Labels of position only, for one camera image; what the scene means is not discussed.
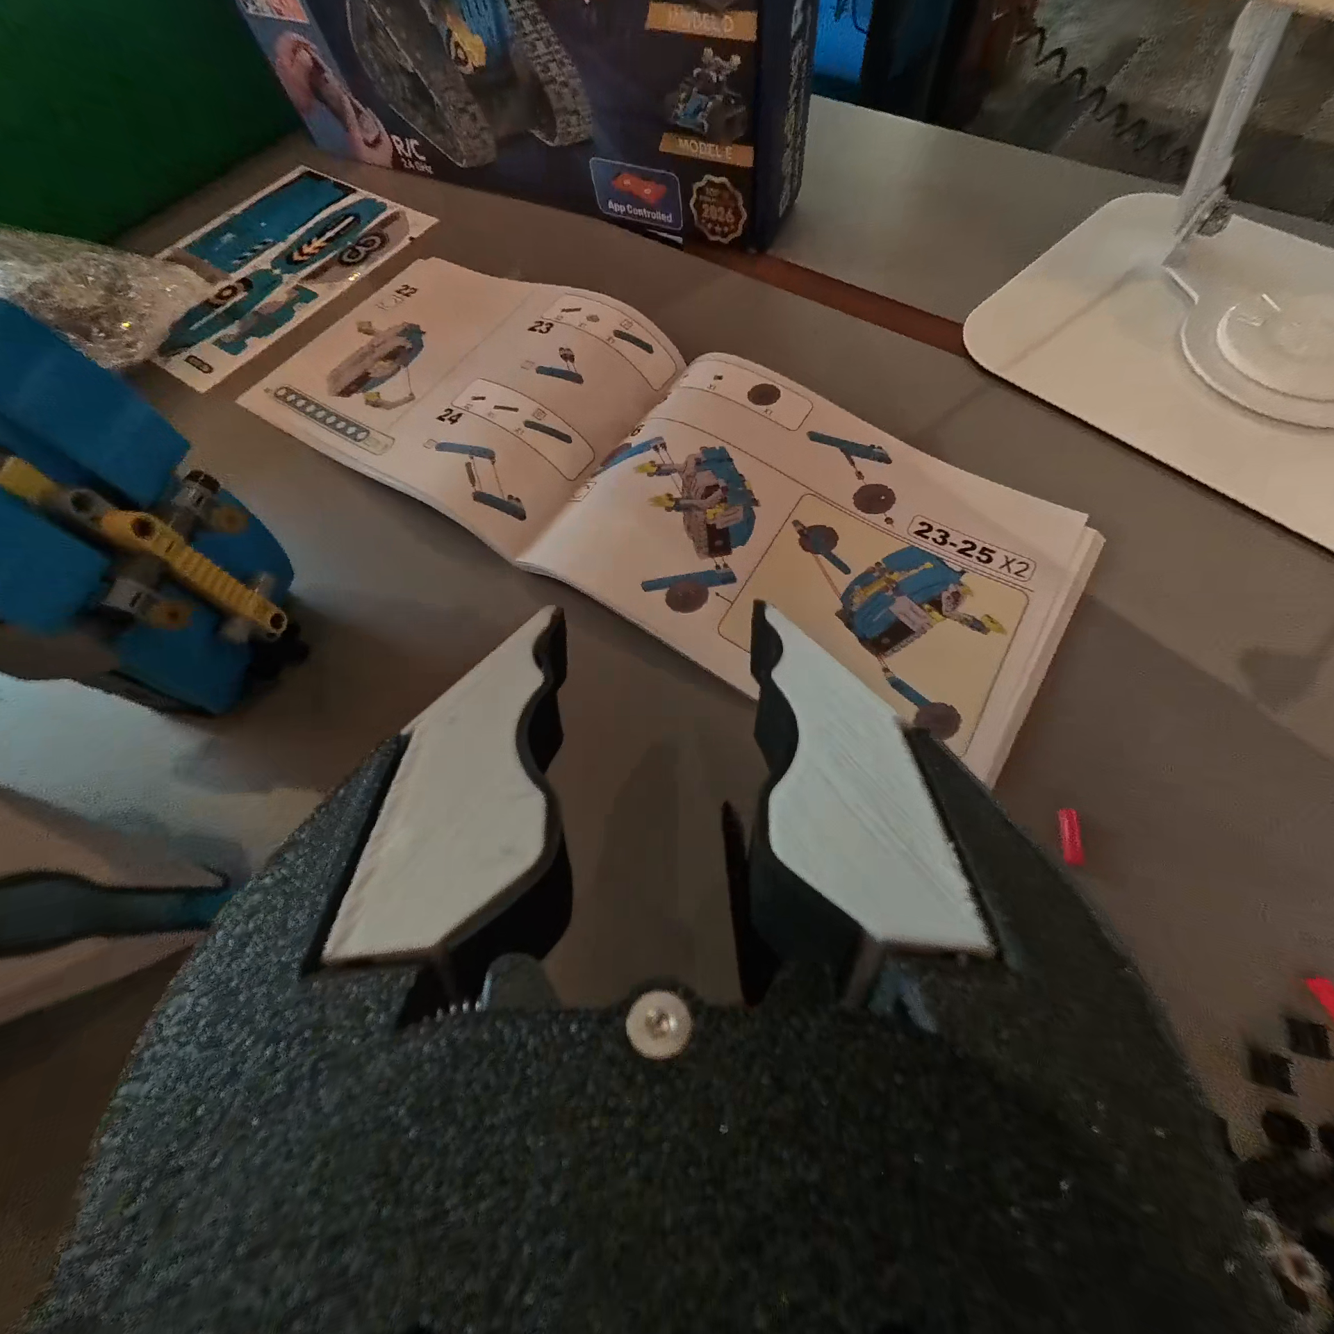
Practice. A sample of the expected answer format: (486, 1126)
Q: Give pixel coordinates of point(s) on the folded instruction booklet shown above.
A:
(834, 500)

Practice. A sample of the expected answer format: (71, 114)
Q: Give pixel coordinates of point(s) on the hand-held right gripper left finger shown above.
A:
(448, 822)

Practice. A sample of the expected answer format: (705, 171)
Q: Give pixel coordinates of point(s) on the bubble wrap bag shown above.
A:
(94, 292)

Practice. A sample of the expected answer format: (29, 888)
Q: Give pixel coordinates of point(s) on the pile of small building pieces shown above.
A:
(1286, 1094)

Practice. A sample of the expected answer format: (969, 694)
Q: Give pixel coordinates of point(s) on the white desk lamp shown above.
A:
(1147, 343)

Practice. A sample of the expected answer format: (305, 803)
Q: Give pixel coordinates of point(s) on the dark blue toy kit box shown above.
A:
(542, 93)

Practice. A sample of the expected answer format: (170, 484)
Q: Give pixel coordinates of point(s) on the sticker sheet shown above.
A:
(270, 260)

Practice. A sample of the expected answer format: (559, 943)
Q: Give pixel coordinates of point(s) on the green storage bin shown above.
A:
(125, 103)

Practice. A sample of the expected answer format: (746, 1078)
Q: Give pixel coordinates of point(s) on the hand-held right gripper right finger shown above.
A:
(875, 834)

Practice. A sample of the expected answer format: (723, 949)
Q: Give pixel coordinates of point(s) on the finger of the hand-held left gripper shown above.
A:
(103, 770)
(83, 980)

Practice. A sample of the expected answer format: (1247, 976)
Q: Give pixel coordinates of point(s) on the blue grey toy robot model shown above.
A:
(83, 521)

